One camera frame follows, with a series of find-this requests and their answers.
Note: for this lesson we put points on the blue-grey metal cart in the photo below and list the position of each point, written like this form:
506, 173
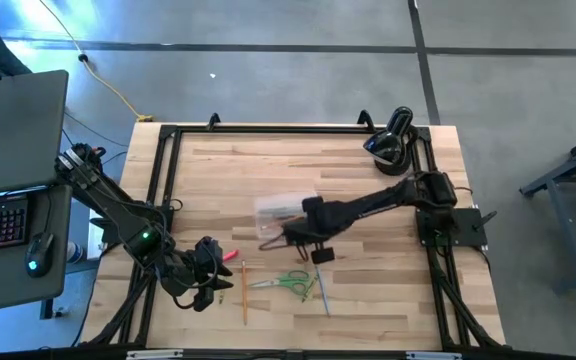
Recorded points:
568, 167

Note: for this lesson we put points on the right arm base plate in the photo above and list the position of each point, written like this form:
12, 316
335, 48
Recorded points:
468, 230

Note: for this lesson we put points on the pink highlighter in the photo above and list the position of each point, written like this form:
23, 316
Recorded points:
231, 255

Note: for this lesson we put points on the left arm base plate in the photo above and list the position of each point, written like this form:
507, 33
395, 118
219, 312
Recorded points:
110, 234

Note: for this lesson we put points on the yellow-green crayon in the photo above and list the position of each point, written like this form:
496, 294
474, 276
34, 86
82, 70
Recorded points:
310, 289

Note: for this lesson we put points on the black frame clamp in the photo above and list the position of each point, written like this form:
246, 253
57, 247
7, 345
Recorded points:
213, 121
365, 119

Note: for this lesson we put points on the grey side desk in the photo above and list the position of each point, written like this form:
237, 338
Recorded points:
18, 292

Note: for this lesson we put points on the white panel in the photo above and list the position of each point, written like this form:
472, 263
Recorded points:
94, 252

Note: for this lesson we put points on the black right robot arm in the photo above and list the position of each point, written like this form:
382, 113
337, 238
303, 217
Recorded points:
378, 202

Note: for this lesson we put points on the silver bracket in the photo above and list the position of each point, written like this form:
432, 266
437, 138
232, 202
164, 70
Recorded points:
153, 355
433, 356

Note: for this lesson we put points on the black desk lamp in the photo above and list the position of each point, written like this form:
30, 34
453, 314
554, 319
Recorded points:
390, 142

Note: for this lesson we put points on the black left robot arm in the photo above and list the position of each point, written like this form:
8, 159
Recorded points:
118, 215

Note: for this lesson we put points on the black aluminium table frame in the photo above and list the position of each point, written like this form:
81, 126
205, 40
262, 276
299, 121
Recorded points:
293, 129

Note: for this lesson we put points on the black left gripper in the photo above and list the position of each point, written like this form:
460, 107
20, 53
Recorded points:
183, 275

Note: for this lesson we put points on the grey laptop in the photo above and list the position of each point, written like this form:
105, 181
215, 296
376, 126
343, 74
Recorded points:
13, 130

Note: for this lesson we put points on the clear plastic supply box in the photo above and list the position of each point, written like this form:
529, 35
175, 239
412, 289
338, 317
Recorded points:
278, 207

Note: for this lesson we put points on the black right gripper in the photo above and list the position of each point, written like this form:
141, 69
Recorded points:
320, 224

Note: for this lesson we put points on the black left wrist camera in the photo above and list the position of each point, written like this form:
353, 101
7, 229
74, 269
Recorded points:
207, 247

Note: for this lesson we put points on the black computer mouse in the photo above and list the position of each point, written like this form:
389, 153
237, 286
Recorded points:
39, 255

